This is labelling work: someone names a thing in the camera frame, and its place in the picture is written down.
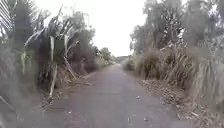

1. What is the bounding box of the row of flax bushes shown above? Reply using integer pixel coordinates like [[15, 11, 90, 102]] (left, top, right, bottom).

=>
[[0, 0, 116, 128]]

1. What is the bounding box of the leaf litter verge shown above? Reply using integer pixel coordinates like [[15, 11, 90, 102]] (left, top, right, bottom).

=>
[[134, 77, 224, 128]]

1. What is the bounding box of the dry leaf litter strip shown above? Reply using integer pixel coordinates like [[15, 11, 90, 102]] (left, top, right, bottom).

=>
[[19, 71, 98, 128]]

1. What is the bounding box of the grey asphalt path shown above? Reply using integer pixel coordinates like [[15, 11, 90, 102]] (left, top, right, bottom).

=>
[[33, 63, 194, 128]]

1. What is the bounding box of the row of trees and bushes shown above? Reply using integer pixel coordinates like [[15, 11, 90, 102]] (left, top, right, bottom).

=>
[[121, 0, 224, 118]]

